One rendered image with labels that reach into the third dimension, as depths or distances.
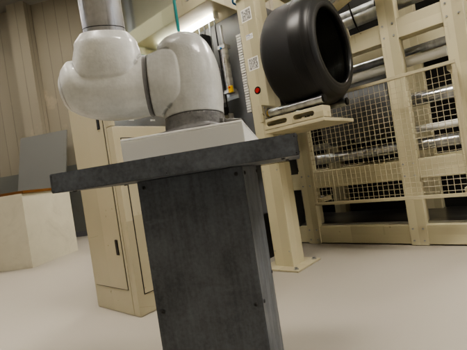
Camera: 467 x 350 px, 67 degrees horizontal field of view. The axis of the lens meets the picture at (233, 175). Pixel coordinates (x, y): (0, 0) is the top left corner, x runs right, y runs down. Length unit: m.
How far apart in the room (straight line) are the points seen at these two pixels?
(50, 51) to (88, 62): 5.46
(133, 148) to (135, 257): 0.99
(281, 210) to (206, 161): 1.46
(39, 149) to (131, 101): 5.11
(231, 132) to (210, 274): 0.32
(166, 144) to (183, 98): 0.13
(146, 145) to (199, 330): 0.43
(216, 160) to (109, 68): 0.38
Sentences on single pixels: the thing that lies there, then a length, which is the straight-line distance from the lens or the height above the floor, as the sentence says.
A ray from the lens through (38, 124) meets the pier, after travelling 6.11.
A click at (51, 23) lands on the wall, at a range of 6.48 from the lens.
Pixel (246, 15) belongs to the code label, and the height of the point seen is 1.50.
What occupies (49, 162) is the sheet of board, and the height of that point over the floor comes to 1.16.
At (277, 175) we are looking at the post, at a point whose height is 0.55.
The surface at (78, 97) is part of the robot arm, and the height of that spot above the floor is 0.83.
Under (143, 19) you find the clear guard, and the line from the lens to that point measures 2.10.
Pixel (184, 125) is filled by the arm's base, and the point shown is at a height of 0.73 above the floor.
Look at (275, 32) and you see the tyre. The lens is 1.88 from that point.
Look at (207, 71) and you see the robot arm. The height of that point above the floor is 0.85.
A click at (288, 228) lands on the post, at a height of 0.24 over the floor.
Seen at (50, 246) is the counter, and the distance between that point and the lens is 4.13.
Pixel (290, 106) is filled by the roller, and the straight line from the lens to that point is 1.91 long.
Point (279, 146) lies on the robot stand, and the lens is 0.63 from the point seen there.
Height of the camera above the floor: 0.59
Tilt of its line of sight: level
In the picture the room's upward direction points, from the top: 9 degrees counter-clockwise
